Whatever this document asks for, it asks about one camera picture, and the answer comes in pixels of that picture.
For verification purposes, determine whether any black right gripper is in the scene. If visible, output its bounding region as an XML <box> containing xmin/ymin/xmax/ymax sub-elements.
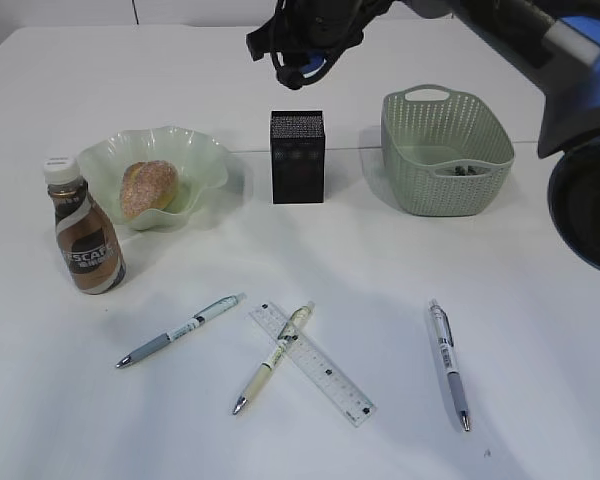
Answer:
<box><xmin>246</xmin><ymin>0</ymin><xmax>392</xmax><ymax>91</ymax></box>

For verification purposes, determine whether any green plastic woven basket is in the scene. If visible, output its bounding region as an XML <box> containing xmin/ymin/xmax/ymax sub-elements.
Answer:
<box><xmin>381</xmin><ymin>84</ymin><xmax>515</xmax><ymax>217</ymax></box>

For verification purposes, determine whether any green wavy glass plate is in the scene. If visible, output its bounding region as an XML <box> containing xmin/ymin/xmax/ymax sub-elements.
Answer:
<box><xmin>77</xmin><ymin>126</ymin><xmax>229</xmax><ymax>231</ymax></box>

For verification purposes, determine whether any black pen holder box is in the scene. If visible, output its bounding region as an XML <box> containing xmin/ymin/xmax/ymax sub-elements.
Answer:
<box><xmin>269</xmin><ymin>110</ymin><xmax>326</xmax><ymax>204</ymax></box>

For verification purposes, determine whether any blue black right robot arm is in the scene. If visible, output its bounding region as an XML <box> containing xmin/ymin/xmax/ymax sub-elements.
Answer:
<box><xmin>246</xmin><ymin>0</ymin><xmax>600</xmax><ymax>270</ymax></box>

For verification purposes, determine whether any clear plastic ruler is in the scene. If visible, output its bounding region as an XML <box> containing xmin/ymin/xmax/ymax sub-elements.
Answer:
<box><xmin>250</xmin><ymin>302</ymin><xmax>376</xmax><ymax>426</ymax></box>

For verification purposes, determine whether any blue-grey grip pen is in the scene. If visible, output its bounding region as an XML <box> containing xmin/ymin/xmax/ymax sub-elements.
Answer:
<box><xmin>115</xmin><ymin>293</ymin><xmax>246</xmax><ymax>369</ymax></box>

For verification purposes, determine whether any blue pencil sharpener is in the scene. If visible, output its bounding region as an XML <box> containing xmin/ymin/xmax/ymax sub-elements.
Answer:
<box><xmin>300</xmin><ymin>55</ymin><xmax>325</xmax><ymax>78</ymax></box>

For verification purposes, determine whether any grey grip white pen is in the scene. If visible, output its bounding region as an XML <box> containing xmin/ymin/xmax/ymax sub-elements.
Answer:
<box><xmin>428</xmin><ymin>299</ymin><xmax>471</xmax><ymax>432</ymax></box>

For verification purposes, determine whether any Nescafe coffee bottle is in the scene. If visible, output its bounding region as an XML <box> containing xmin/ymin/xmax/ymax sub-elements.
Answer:
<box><xmin>43</xmin><ymin>157</ymin><xmax>126</xmax><ymax>295</ymax></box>

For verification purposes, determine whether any grey paper ball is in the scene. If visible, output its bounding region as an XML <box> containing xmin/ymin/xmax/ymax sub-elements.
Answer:
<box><xmin>449</xmin><ymin>165</ymin><xmax>482</xmax><ymax>177</ymax></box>

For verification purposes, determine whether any beige grip pen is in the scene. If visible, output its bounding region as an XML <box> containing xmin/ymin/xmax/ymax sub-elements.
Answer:
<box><xmin>232</xmin><ymin>301</ymin><xmax>315</xmax><ymax>415</ymax></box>

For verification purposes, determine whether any sugar-dusted bread roll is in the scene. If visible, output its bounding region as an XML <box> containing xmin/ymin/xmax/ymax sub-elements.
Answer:
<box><xmin>119</xmin><ymin>160</ymin><xmax>179</xmax><ymax>220</ymax></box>

